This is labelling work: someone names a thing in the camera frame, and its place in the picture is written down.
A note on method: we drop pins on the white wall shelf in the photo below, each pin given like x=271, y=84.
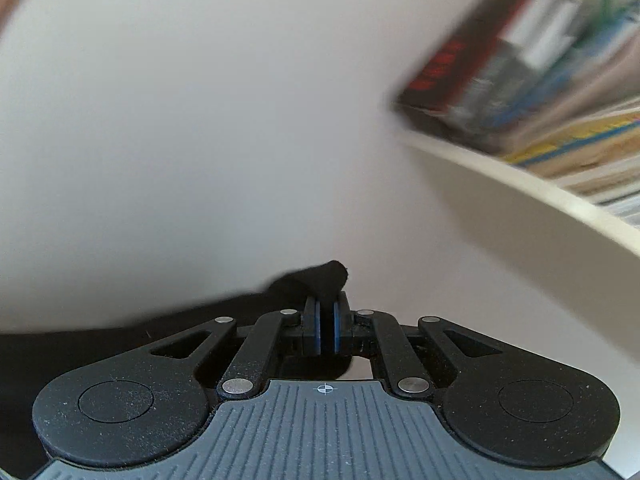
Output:
x=550, y=190

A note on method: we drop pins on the row of books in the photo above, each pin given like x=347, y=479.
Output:
x=500, y=60

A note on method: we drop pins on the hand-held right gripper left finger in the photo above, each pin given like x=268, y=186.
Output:
x=316, y=330

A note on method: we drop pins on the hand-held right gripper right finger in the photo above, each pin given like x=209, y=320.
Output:
x=339, y=330

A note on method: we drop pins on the black knit sweater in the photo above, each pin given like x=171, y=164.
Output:
x=300, y=285

